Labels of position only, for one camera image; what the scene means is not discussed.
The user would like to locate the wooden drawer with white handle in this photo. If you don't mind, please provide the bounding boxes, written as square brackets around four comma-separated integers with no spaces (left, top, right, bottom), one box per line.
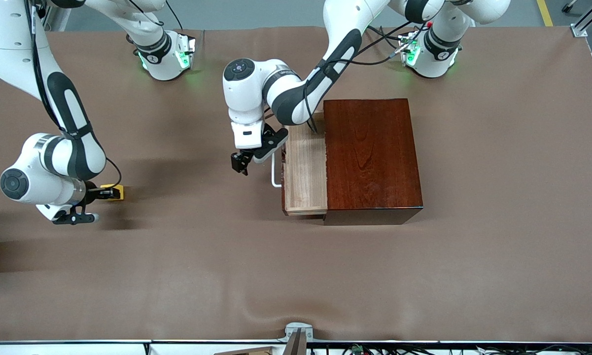
[271,111,329,216]

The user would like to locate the brown table cloth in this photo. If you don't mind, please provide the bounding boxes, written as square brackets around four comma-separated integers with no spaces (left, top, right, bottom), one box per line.
[0,26,592,343]

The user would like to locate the dark brown wooden cabinet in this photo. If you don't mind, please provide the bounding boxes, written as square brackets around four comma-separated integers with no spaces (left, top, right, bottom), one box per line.
[323,99,423,226]

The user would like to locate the brown cardboard piece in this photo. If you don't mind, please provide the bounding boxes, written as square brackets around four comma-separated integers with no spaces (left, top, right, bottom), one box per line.
[212,346,277,355]

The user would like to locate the yellow floor tape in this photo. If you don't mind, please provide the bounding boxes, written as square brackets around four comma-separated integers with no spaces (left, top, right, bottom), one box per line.
[536,0,554,27]

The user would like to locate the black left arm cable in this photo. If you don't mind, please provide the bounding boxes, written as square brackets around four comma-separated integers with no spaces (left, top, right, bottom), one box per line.
[302,20,427,135]

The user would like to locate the grey metal clamp bracket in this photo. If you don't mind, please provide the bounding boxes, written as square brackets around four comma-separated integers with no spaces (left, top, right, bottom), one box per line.
[278,322,314,355]

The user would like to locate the black left base cables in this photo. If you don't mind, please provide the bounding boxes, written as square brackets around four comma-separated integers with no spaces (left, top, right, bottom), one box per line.
[362,22,417,61]

